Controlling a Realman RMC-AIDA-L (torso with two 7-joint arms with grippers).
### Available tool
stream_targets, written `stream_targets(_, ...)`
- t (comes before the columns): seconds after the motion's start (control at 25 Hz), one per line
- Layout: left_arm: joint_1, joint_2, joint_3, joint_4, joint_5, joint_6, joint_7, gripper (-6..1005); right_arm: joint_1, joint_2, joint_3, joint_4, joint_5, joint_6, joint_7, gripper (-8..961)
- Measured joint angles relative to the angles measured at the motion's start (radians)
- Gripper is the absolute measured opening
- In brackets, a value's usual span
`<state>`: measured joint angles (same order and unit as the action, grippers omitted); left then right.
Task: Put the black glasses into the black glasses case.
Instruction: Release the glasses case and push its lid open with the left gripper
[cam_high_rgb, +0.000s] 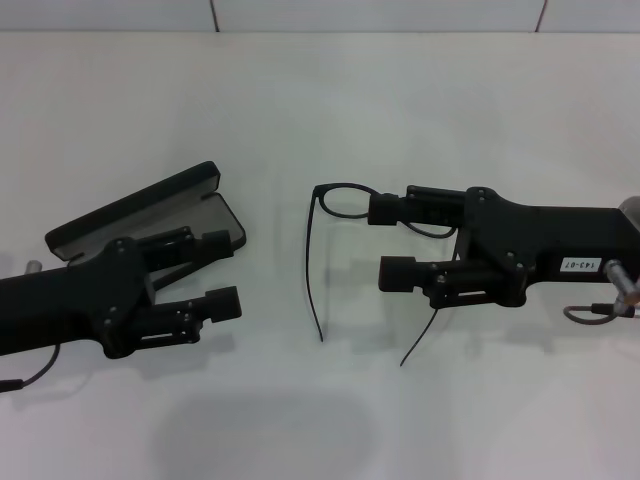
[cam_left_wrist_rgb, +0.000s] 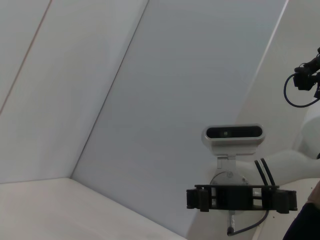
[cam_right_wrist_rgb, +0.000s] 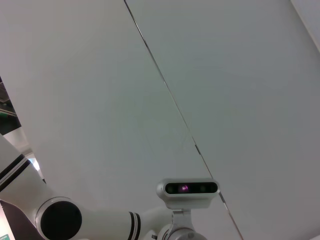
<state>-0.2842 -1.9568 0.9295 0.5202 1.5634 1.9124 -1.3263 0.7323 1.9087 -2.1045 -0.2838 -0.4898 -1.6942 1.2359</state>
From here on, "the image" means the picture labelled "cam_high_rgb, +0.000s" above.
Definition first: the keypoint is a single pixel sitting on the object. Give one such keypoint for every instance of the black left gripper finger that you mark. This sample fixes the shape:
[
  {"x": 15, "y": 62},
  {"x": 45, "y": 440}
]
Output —
[
  {"x": 217, "y": 245},
  {"x": 225, "y": 305}
]

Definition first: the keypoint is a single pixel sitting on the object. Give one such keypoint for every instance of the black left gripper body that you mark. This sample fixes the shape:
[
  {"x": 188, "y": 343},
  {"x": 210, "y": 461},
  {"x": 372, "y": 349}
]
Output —
[{"x": 75, "y": 300}]

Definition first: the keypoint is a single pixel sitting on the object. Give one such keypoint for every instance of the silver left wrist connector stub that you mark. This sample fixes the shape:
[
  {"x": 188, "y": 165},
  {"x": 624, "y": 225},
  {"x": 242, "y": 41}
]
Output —
[{"x": 33, "y": 266}]

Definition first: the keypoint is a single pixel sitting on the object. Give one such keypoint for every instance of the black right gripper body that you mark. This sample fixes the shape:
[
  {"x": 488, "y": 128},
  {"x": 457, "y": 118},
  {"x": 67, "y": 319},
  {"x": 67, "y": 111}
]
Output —
[{"x": 550, "y": 240}]

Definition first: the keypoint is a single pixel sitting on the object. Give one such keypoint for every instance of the black glasses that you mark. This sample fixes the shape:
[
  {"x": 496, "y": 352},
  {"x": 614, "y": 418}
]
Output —
[{"x": 316, "y": 188}]

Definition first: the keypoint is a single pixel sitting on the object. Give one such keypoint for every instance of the black glasses case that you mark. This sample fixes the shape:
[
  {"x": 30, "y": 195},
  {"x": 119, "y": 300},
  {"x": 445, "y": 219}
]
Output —
[{"x": 150, "y": 197}]

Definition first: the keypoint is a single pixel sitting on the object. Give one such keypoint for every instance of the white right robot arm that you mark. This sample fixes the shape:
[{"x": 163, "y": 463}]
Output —
[{"x": 631, "y": 207}]

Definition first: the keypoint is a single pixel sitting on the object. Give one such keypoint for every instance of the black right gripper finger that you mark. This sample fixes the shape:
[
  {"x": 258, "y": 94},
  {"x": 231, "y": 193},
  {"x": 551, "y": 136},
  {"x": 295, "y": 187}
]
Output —
[
  {"x": 385, "y": 210},
  {"x": 397, "y": 274}
]

